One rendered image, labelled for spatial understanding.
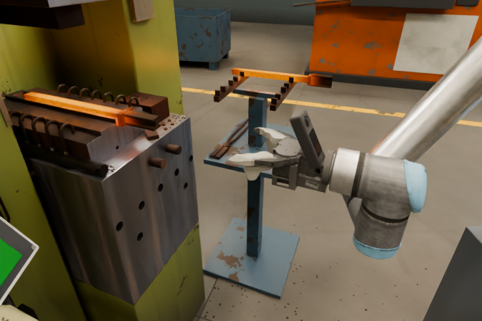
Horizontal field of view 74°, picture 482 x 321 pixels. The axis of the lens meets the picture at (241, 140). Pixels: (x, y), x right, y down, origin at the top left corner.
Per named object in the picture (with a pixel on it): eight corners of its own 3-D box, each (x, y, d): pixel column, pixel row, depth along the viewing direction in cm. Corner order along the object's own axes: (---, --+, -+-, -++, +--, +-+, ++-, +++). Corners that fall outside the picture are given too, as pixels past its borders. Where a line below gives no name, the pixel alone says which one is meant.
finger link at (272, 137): (253, 146, 79) (275, 163, 72) (253, 125, 76) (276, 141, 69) (263, 142, 81) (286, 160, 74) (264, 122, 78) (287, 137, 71)
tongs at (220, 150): (263, 103, 173) (263, 101, 172) (270, 104, 172) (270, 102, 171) (209, 157, 125) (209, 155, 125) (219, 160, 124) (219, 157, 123)
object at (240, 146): (301, 132, 148) (302, 128, 147) (277, 180, 115) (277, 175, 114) (241, 122, 158) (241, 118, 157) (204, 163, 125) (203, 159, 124)
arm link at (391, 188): (419, 227, 58) (435, 183, 53) (347, 208, 62) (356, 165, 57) (417, 196, 65) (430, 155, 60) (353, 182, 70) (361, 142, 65)
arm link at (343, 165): (356, 166, 57) (361, 142, 65) (328, 160, 59) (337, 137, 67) (348, 205, 62) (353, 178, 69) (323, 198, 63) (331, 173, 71)
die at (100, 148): (145, 132, 92) (141, 104, 88) (92, 168, 76) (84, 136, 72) (43, 109, 107) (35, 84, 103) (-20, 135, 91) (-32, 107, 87)
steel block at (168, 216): (199, 221, 123) (190, 116, 102) (133, 305, 93) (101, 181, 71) (90, 185, 143) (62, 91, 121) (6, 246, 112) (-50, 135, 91)
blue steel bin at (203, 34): (231, 56, 520) (230, 9, 485) (217, 70, 451) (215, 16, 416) (161, 52, 543) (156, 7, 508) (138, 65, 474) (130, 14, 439)
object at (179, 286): (206, 297, 146) (199, 221, 124) (155, 385, 116) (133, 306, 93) (110, 259, 166) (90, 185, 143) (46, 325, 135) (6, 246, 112)
